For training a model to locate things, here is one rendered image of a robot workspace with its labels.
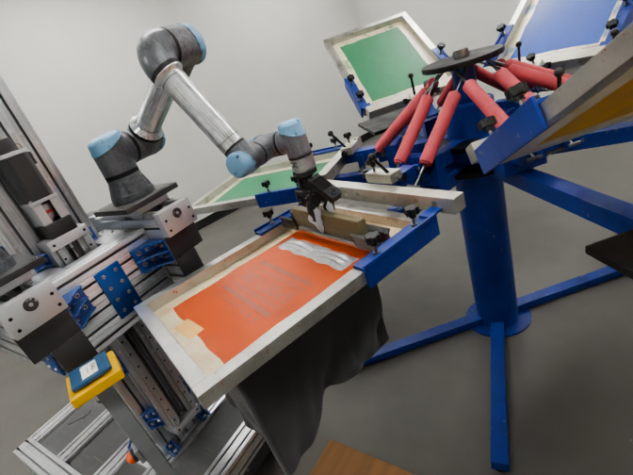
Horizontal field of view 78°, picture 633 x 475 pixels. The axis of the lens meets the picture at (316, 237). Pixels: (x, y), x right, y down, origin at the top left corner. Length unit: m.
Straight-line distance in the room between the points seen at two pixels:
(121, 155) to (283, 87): 4.36
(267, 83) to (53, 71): 2.38
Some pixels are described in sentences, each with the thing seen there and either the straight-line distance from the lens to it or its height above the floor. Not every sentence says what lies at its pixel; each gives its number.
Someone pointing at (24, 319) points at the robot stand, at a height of 1.16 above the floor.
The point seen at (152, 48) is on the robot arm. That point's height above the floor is 1.65.
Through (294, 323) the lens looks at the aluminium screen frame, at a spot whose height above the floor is 0.99.
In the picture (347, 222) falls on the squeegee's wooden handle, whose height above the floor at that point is 1.05.
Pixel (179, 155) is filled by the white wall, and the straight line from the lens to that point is 5.03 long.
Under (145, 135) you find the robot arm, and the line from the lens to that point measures 1.54.
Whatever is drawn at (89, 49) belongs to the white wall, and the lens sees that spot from 4.95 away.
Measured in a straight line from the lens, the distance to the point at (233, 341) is 1.03.
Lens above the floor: 1.52
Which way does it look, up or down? 24 degrees down
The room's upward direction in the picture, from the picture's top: 19 degrees counter-clockwise
